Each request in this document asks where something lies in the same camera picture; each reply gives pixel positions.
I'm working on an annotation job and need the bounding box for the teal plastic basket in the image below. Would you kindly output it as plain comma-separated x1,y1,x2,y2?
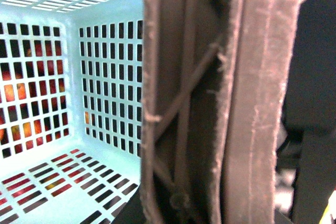
1,0,143,223

